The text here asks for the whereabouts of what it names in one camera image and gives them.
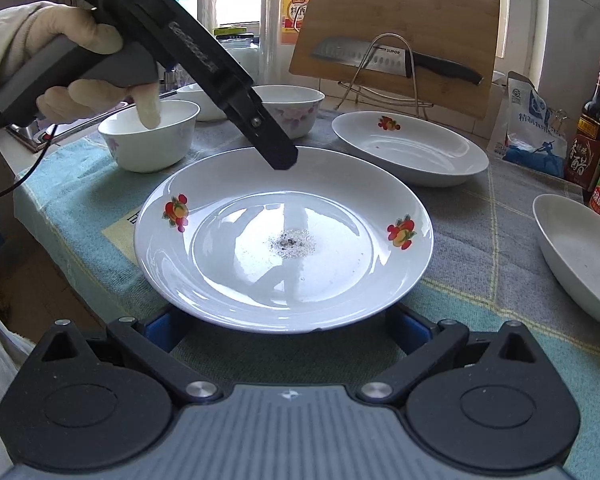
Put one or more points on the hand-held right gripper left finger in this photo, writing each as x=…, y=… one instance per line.
x=157, y=332

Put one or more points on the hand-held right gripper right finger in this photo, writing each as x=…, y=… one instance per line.
x=410, y=332

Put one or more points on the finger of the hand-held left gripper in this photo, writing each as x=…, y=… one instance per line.
x=270, y=140

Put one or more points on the white bowl purple flower print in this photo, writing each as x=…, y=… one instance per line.
x=300, y=110

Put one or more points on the white plate with fruit print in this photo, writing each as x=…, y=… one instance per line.
x=240, y=270
x=410, y=152
x=575, y=255

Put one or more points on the white bowl pink flower print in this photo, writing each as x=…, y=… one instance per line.
x=150, y=152

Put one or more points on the person's left hand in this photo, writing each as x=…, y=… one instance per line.
x=55, y=22

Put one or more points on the grey cylinder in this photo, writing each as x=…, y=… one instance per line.
x=207, y=10

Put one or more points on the small white bowl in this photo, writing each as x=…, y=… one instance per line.
x=200, y=106

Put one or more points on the glass jar with green lid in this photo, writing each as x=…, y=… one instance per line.
x=242, y=62

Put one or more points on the grey and teal checked tablecloth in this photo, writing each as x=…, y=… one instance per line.
x=480, y=265

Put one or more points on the santoku kitchen knife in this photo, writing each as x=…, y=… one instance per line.
x=350, y=55

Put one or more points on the clear plastic wrap roll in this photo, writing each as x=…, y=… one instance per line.
x=271, y=20

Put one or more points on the orange cooking wine bottle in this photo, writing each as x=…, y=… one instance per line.
x=295, y=10

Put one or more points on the bamboo cutting board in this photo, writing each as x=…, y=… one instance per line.
x=430, y=25

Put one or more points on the white and blue salt bag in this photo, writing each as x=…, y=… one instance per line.
x=530, y=130

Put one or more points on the binder clip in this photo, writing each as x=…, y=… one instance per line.
x=560, y=120

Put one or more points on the dark vinegar bottle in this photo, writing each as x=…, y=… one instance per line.
x=592, y=125

